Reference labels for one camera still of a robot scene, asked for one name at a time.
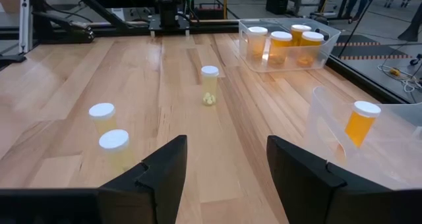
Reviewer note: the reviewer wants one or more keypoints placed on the silver aluminum extrusion post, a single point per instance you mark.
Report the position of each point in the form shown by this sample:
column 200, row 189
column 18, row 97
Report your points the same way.
column 25, row 23

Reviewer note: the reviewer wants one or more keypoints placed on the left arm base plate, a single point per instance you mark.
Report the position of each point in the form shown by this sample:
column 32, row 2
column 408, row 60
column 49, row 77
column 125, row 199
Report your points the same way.
column 155, row 23

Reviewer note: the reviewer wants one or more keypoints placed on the black mat orange striped edge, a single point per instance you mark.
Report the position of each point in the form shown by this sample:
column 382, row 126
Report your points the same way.
column 362, row 51

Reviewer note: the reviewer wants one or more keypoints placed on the black cabinet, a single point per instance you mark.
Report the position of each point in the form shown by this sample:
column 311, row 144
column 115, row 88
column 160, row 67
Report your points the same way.
column 277, row 0

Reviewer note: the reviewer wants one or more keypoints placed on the yellow post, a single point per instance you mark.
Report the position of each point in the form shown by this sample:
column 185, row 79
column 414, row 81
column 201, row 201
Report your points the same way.
column 225, row 3

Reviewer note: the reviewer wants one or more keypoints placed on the wide orange pill bottle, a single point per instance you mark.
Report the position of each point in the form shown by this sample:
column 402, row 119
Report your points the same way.
column 310, row 49
column 257, row 43
column 298, row 33
column 280, row 47

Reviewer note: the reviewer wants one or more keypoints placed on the clear plastic bin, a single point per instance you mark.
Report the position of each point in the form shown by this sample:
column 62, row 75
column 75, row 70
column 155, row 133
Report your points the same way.
column 329, row 135
column 326, row 57

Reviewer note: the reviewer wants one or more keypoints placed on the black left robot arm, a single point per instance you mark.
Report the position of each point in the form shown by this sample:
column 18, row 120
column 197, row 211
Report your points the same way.
column 168, row 10

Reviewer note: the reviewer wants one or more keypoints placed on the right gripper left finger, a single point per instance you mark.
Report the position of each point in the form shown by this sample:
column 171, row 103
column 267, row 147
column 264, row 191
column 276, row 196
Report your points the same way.
column 155, row 191

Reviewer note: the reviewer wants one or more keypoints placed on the slim orange pill bottle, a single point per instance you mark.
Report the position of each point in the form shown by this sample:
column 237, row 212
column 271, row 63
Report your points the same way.
column 359, row 128

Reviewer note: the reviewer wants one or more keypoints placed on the pale yellow pill bottle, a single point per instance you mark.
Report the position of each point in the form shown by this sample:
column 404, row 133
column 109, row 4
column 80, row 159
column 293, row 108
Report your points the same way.
column 102, row 112
column 210, row 85
column 113, row 140

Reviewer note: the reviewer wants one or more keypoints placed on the red and black case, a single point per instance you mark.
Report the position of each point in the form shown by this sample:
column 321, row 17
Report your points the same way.
column 209, row 12

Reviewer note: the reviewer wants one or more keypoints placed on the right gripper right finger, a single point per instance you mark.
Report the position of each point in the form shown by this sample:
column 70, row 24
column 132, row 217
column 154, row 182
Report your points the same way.
column 306, row 191

